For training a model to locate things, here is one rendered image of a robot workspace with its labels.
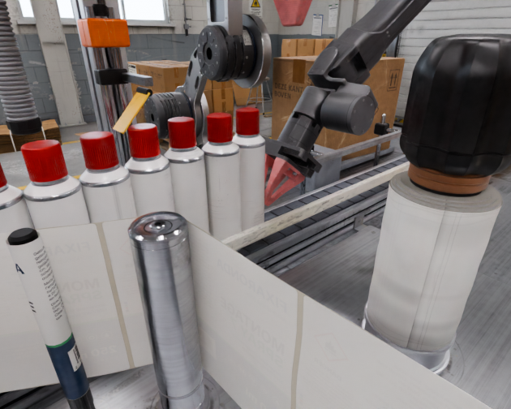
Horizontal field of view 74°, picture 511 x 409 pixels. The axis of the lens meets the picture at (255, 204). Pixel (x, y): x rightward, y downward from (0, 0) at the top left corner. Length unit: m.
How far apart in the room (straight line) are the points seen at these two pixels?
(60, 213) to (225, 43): 0.71
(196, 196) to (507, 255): 0.55
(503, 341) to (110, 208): 0.45
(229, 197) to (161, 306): 0.26
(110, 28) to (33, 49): 5.28
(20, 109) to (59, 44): 5.25
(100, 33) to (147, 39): 5.61
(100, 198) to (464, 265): 0.35
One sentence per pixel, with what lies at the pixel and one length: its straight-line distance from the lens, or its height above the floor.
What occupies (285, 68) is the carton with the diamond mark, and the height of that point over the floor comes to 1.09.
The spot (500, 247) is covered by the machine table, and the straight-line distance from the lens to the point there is 0.77.
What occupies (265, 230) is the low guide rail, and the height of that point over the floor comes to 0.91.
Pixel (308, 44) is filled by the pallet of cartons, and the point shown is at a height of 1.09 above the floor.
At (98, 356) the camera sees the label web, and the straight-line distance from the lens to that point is 0.33.
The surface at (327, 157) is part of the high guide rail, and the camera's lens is 0.71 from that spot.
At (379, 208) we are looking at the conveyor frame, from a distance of 0.79.
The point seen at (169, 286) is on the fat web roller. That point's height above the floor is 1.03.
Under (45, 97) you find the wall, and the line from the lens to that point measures 5.78.
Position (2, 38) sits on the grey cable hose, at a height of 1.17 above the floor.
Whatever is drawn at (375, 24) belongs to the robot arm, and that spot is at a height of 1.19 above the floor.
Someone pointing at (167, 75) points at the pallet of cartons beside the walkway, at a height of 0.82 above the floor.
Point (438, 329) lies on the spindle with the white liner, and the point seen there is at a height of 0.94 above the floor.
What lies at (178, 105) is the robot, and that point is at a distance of 1.43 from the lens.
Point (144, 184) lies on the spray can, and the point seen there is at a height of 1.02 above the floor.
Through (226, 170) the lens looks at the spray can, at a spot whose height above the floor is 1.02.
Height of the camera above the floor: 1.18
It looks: 26 degrees down
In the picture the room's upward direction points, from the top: straight up
